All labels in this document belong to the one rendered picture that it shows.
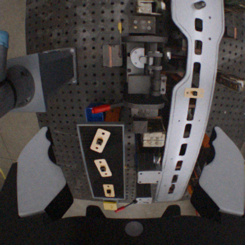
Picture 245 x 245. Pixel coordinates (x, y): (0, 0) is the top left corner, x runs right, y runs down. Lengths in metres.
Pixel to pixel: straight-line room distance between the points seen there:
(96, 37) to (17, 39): 1.30
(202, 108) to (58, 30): 0.83
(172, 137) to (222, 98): 0.53
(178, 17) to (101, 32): 0.44
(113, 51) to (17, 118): 1.96
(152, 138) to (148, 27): 0.37
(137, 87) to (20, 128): 2.08
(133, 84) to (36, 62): 0.32
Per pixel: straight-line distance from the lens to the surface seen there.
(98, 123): 0.45
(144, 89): 0.41
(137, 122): 0.52
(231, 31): 0.70
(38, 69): 0.54
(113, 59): 0.48
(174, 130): 0.67
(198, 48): 0.63
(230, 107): 1.15
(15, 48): 2.02
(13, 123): 2.39
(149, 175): 0.66
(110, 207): 0.78
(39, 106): 0.58
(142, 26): 0.44
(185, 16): 0.60
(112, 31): 0.86
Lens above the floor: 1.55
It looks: 62 degrees down
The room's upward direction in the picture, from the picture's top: 175 degrees counter-clockwise
